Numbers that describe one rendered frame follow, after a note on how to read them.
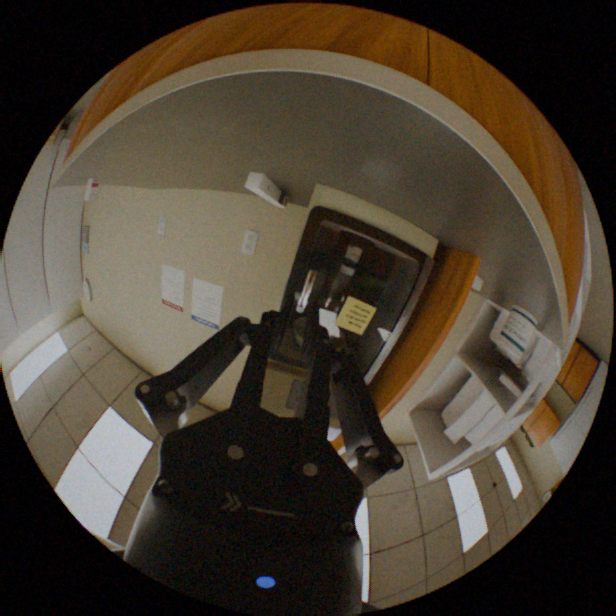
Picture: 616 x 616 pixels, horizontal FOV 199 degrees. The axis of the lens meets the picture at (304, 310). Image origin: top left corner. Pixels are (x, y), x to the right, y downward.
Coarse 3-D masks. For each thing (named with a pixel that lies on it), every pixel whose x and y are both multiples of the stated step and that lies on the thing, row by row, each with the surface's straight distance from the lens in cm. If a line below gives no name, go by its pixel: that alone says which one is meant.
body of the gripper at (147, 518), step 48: (192, 432) 8; (288, 432) 8; (192, 480) 7; (240, 480) 7; (288, 480) 7; (336, 480) 8; (144, 528) 6; (192, 528) 5; (240, 528) 6; (288, 528) 7; (336, 528) 8; (192, 576) 5; (240, 576) 5; (288, 576) 5; (336, 576) 6
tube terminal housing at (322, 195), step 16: (320, 192) 41; (336, 192) 41; (336, 208) 40; (352, 208) 40; (368, 208) 41; (304, 224) 39; (384, 224) 42; (400, 224) 44; (416, 240) 46; (432, 240) 48; (432, 256) 48; (288, 272) 40
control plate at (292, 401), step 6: (294, 384) 51; (300, 384) 51; (294, 390) 51; (330, 390) 53; (288, 396) 51; (294, 396) 51; (330, 396) 53; (288, 402) 51; (294, 402) 51; (330, 402) 53; (288, 408) 51; (294, 408) 52; (330, 408) 54; (330, 414) 54; (336, 414) 55
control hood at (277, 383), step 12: (276, 372) 50; (288, 372) 51; (300, 372) 52; (264, 384) 51; (276, 384) 51; (288, 384) 51; (264, 396) 51; (276, 396) 51; (264, 408) 51; (276, 408) 51; (336, 420) 55
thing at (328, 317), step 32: (320, 224) 38; (352, 224) 39; (320, 256) 38; (352, 256) 39; (384, 256) 41; (416, 256) 44; (288, 288) 40; (320, 288) 39; (352, 288) 40; (384, 288) 42; (288, 320) 43; (320, 320) 42; (384, 320) 45; (288, 352) 47; (352, 352) 48
